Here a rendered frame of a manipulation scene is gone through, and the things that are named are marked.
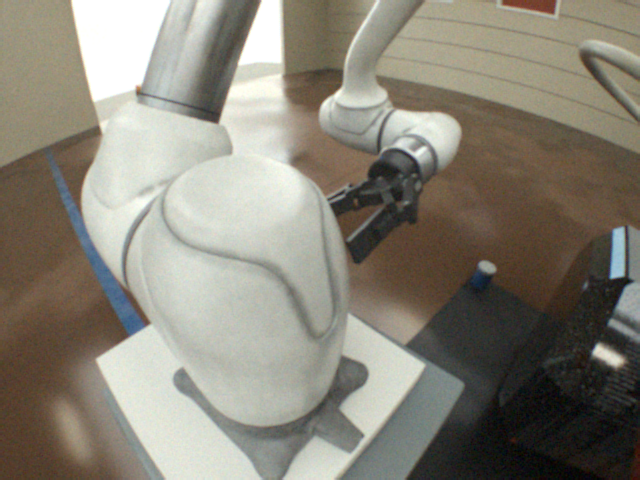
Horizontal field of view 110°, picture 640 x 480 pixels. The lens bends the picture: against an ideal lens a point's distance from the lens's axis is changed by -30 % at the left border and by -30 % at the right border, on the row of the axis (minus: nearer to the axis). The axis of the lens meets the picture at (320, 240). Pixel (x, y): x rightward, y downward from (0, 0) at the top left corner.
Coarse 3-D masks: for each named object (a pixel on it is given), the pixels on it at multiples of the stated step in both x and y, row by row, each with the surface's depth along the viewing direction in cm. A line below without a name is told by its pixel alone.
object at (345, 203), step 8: (360, 184) 46; (368, 184) 46; (344, 192) 47; (352, 192) 46; (336, 200) 46; (344, 200) 46; (352, 200) 47; (336, 208) 47; (344, 208) 47; (352, 208) 47; (360, 208) 47; (336, 216) 47
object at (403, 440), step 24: (384, 336) 48; (432, 384) 41; (456, 384) 41; (120, 408) 37; (408, 408) 39; (432, 408) 39; (384, 432) 36; (408, 432) 36; (432, 432) 36; (144, 456) 32; (360, 456) 34; (384, 456) 34; (408, 456) 33
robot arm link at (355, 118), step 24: (384, 0) 38; (408, 0) 36; (384, 24) 41; (360, 48) 47; (384, 48) 46; (360, 72) 51; (336, 96) 57; (360, 96) 54; (384, 96) 55; (336, 120) 59; (360, 120) 56; (384, 120) 55; (360, 144) 59
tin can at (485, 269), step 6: (480, 264) 157; (486, 264) 157; (492, 264) 157; (480, 270) 155; (486, 270) 153; (492, 270) 153; (474, 276) 162; (480, 276) 156; (486, 276) 154; (492, 276) 154; (474, 282) 161; (480, 282) 158; (486, 282) 156; (480, 288) 159; (486, 288) 160
